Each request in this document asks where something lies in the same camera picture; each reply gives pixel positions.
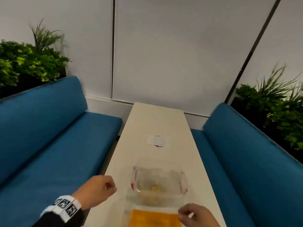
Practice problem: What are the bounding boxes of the person's left hand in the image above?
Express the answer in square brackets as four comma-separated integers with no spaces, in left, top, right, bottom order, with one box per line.
[72,175,118,211]

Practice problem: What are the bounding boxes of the person's right hand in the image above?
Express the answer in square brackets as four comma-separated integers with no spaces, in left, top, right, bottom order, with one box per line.
[178,203,221,227]

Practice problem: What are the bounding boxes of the yellow tray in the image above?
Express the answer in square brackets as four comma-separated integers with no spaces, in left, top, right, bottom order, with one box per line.
[129,209,182,227]

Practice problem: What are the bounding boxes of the clear plastic bag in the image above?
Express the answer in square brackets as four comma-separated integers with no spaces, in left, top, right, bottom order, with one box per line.
[127,173,186,208]

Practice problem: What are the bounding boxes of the clear box with red latches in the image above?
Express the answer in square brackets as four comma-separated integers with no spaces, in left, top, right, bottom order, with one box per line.
[131,159,189,195]

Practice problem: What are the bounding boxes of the person's left forearm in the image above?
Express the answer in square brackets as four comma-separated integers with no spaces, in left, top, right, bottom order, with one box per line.
[32,208,85,227]

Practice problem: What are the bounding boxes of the white marker wristband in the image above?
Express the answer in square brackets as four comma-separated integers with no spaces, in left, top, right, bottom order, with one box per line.
[40,195,82,223]

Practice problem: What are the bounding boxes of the blue sofa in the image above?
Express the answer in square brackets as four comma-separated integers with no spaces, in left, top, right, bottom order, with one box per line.
[190,102,303,227]
[0,76,123,227]

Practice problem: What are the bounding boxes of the white paper patch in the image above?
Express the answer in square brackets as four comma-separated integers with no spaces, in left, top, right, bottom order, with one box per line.
[146,135,169,148]

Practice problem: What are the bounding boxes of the green leafy plant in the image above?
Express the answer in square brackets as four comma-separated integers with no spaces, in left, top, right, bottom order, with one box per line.
[234,63,303,150]
[0,19,71,92]

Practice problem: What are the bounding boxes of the black metal pole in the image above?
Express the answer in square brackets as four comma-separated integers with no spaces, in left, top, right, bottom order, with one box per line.
[224,0,282,104]

